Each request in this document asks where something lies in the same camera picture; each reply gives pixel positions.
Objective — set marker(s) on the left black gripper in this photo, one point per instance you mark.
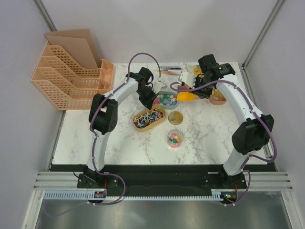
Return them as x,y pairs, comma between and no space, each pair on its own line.
148,103

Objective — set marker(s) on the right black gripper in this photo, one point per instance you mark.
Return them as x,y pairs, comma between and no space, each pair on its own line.
206,94

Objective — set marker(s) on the grey tray of colourful candies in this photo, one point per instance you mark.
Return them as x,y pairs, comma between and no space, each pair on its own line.
168,100

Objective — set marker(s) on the tan tray of lollipops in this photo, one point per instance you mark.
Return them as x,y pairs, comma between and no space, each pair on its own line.
149,118

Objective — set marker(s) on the yellow plastic scoop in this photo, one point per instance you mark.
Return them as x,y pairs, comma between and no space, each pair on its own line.
186,97

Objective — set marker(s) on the clear glass jar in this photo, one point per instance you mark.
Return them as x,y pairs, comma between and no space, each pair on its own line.
174,138

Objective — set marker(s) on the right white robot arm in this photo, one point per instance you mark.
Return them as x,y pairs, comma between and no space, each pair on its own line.
254,127

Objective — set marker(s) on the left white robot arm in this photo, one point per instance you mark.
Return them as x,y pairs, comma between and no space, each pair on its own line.
103,116

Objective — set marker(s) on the round gold jar lid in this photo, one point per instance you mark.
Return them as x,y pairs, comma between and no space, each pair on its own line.
175,118

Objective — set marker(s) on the coloured pens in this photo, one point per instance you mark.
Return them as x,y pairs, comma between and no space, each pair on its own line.
170,70

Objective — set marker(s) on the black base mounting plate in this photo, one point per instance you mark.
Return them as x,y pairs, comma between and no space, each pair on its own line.
114,170

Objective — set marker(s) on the peach mesh file organizer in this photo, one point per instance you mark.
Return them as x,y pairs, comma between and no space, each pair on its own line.
70,72

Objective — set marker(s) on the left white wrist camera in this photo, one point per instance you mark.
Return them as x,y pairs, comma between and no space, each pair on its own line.
158,86

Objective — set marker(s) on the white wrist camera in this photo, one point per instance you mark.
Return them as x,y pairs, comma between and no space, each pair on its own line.
187,78
158,86

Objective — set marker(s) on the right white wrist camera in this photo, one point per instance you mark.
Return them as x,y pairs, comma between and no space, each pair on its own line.
187,78

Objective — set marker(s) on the aluminium frame rail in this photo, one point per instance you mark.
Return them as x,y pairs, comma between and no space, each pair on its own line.
258,181

